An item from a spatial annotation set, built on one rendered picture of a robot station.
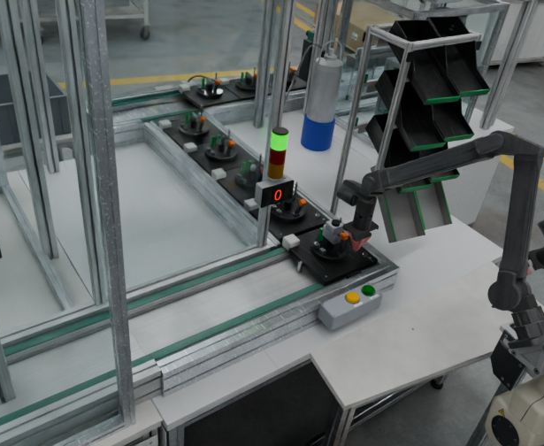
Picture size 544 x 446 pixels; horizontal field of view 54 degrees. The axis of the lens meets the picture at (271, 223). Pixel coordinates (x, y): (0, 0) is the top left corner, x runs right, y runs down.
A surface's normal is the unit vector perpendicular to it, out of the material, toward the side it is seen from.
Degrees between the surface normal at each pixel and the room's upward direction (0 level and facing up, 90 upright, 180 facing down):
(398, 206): 45
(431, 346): 0
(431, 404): 0
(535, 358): 90
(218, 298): 0
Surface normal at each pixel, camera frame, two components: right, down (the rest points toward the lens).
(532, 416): -0.90, 0.18
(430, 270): 0.11, -0.80
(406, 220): 0.37, -0.17
